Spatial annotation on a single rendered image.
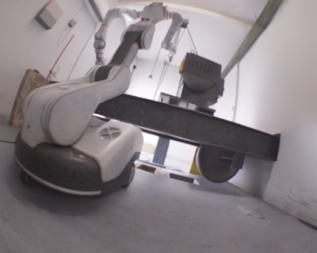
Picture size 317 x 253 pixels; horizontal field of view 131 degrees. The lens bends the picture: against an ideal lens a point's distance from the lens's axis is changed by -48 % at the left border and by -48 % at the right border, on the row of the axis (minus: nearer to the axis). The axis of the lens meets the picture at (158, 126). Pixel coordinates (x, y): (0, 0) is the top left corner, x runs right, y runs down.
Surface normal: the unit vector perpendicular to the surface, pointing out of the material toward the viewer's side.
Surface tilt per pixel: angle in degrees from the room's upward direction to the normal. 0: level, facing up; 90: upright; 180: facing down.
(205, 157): 90
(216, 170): 90
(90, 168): 63
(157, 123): 90
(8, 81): 90
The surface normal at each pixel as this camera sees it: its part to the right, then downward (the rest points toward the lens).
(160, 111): -0.07, -0.15
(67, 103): 0.95, 0.22
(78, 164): 0.60, -0.57
